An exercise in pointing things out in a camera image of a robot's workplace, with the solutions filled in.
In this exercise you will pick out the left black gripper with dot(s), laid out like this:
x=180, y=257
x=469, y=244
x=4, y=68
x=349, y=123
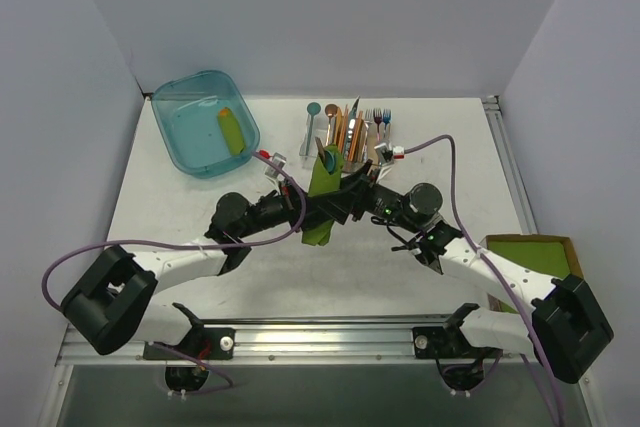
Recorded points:
x=292, y=198

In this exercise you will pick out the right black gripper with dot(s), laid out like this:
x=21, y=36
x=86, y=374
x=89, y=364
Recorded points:
x=360, y=195

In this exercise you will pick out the green paper napkin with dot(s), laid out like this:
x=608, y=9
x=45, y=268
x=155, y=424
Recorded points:
x=323, y=182

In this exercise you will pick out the copper fork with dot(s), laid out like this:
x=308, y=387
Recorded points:
x=321, y=154

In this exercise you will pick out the teal spoon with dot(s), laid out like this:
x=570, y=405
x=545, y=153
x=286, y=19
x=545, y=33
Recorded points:
x=313, y=109
x=330, y=161

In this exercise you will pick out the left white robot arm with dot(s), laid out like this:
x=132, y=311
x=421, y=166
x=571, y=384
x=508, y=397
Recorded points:
x=111, y=304

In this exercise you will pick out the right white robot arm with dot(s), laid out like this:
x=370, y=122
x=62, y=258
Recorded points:
x=562, y=318

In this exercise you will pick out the rolled green napkin bundle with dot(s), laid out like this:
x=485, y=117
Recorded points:
x=231, y=131

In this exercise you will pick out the cardboard napkin tray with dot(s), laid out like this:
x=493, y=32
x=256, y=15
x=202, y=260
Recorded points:
x=568, y=245

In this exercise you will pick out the green napkin stack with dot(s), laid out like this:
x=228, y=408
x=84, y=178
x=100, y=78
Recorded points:
x=544, y=257

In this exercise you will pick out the clear cutlery organizer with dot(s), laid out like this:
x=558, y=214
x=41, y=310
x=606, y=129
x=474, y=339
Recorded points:
x=364, y=151

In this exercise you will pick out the black knife in organizer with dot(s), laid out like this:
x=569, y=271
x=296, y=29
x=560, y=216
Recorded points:
x=354, y=123

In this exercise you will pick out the blue iridescent fork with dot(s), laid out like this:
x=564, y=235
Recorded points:
x=386, y=120

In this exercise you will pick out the copper spoon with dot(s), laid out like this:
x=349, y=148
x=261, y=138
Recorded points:
x=331, y=110

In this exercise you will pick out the teal spoon in organizer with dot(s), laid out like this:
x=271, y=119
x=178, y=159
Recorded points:
x=313, y=109

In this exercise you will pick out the teal plastic bin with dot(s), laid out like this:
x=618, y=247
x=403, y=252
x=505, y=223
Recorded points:
x=186, y=114

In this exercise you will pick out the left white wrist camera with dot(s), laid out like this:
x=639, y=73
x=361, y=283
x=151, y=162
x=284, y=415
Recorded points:
x=273, y=171

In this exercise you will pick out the aluminium frame rail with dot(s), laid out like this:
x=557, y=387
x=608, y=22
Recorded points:
x=360, y=340

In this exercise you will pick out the right side aluminium rail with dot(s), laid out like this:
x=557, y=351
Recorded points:
x=493, y=114

